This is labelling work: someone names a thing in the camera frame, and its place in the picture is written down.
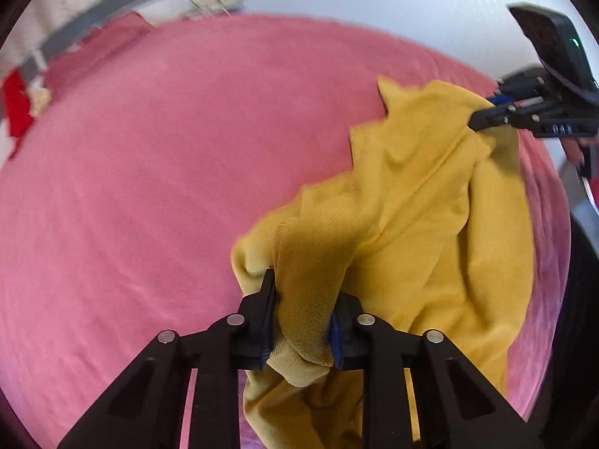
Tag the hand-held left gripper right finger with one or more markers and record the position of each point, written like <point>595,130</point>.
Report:
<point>338,342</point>

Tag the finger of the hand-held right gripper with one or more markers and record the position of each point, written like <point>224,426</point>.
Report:
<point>500,118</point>
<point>514,85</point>

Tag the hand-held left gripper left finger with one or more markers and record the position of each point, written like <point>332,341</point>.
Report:
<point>263,329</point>

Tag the yellow sweater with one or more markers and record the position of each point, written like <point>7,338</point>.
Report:
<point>412,224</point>

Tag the person's right hand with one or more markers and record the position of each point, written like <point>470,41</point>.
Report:
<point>573,149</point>

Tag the pink bed sheet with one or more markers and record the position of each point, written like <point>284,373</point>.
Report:
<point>164,173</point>

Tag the cream cloth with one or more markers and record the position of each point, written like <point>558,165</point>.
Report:
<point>40,100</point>

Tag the pink pillow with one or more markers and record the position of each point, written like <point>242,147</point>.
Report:
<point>98,46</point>

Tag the red cloth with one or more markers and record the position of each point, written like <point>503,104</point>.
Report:
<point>18,103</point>

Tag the grey bed rail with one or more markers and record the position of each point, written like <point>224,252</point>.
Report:
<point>93,21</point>

